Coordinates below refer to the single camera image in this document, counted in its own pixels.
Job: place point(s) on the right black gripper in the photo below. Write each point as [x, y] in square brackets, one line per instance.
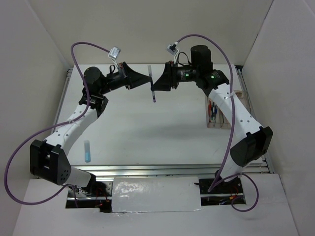
[169, 78]

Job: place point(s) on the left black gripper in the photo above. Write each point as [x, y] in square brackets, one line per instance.
[134, 78]

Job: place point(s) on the purple refill pen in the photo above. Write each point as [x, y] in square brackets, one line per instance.
[151, 82]

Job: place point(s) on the red gel pen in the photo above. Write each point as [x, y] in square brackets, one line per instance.
[210, 109]

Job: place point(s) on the green gel pen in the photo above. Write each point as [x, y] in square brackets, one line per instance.
[213, 113]

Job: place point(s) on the blue gel pen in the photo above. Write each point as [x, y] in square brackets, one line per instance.
[215, 111]

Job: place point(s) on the blue cap highlighter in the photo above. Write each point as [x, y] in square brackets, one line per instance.
[87, 151]

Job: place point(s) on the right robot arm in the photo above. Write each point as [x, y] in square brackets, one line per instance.
[249, 140]

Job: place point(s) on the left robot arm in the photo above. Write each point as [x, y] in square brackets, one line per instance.
[48, 158]

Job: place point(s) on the clear container left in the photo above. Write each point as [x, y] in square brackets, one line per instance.
[218, 123]

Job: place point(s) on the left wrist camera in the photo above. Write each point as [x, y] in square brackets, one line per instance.
[114, 52]

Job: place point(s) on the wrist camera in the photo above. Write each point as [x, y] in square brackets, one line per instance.
[114, 52]
[172, 48]

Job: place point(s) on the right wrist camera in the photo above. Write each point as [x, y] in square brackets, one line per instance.
[172, 48]

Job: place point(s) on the aluminium frame rail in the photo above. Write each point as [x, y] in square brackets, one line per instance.
[150, 170]

